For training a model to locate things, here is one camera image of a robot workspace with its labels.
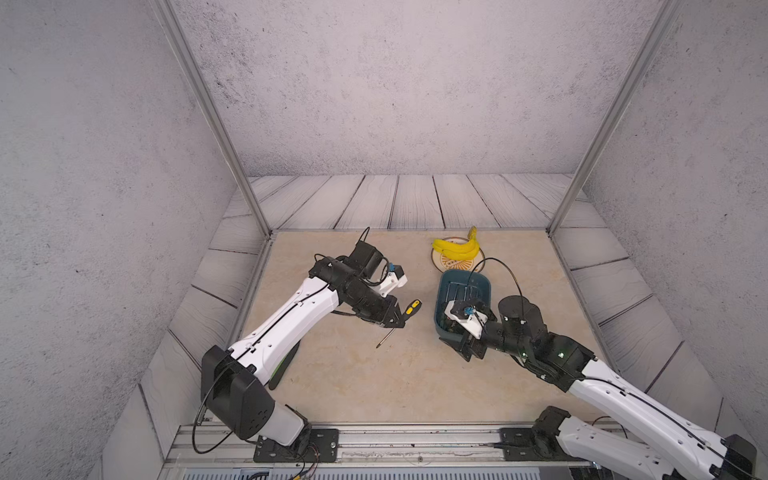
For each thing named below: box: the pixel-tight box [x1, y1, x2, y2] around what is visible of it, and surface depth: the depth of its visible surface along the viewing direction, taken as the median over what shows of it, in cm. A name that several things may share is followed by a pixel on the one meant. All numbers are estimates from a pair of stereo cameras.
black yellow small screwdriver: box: [376, 299, 422, 349], surface depth 75 cm
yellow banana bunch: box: [432, 226, 480, 261], surface depth 112 cm
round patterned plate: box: [431, 236, 485, 273], surface depth 113 cm
